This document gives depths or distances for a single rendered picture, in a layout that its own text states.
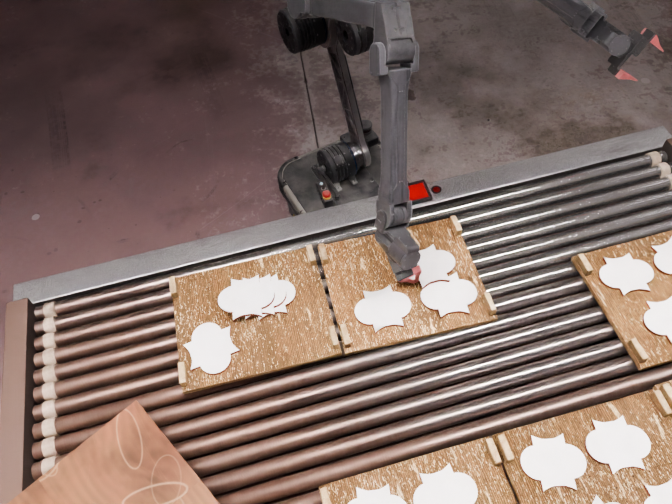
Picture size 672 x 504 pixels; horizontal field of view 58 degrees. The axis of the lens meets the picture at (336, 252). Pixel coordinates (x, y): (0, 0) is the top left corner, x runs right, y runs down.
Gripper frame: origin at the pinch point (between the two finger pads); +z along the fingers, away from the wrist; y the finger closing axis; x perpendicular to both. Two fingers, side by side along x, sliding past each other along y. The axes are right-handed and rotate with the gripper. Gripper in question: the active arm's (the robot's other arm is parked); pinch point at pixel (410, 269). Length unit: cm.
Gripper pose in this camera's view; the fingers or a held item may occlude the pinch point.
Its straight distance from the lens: 168.1
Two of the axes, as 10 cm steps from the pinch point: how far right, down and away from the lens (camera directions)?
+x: -8.8, 4.4, 2.0
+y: -2.4, -7.6, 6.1
